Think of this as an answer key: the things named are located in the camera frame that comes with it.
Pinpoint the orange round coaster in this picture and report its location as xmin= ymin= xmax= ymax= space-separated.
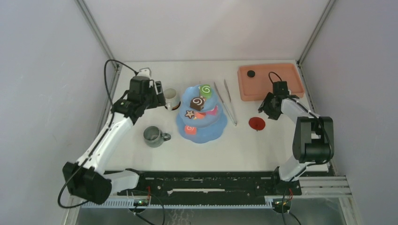
xmin=171 ymin=104 xmax=181 ymax=111

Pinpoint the black left camera cable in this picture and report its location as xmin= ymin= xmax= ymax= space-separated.
xmin=103 ymin=59 xmax=139 ymax=106

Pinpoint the pink rectangular tray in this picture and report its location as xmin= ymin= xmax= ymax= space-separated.
xmin=237 ymin=63 xmax=305 ymax=101

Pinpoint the light pink swirl roll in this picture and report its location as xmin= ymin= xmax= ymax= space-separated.
xmin=184 ymin=125 xmax=197 ymax=135

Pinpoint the black round cookie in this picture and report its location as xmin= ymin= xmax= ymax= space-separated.
xmin=247 ymin=70 xmax=255 ymax=78

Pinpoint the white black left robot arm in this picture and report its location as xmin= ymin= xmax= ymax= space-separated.
xmin=62 ymin=75 xmax=165 ymax=204

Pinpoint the pink cake slice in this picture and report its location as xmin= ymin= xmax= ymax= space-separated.
xmin=194 ymin=111 xmax=207 ymax=120

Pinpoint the green swirl roll cake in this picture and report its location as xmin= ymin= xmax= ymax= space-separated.
xmin=199 ymin=84 xmax=213 ymax=99

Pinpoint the red round coaster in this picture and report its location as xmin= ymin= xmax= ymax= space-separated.
xmin=248 ymin=117 xmax=266 ymax=131

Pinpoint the dark green glazed mug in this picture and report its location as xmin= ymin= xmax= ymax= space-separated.
xmin=143 ymin=126 xmax=171 ymax=148

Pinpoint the magenta swirl roll cake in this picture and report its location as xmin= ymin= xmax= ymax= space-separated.
xmin=206 ymin=105 xmax=218 ymax=116

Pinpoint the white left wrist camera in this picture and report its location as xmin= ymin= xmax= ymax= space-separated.
xmin=137 ymin=67 xmax=152 ymax=78

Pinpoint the white speckled mug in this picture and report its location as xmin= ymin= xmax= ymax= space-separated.
xmin=163 ymin=88 xmax=181 ymax=111

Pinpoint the white star cookie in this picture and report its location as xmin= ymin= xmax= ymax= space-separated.
xmin=185 ymin=110 xmax=196 ymax=119

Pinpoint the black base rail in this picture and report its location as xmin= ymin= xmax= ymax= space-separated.
xmin=117 ymin=171 xmax=302 ymax=206

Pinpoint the brown swirl roll cake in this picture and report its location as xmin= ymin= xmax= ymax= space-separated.
xmin=190 ymin=97 xmax=206 ymax=111

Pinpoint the blue three-tier cake stand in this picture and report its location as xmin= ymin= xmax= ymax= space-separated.
xmin=176 ymin=84 xmax=228 ymax=143

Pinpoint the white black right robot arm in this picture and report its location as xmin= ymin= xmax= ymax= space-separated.
xmin=258 ymin=81 xmax=334 ymax=195

